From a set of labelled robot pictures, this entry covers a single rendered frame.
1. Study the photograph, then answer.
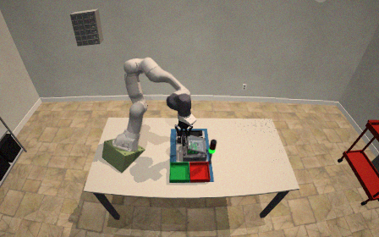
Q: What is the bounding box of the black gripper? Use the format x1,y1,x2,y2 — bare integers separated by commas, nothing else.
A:
175,121,193,143

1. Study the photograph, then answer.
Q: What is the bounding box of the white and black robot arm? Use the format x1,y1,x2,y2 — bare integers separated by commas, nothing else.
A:
112,58,196,152

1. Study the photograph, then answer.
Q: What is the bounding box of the red open-top bin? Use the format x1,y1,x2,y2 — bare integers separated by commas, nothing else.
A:
189,162,211,183

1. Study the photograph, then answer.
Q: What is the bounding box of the green bin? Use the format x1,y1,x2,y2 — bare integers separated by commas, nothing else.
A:
170,162,190,183

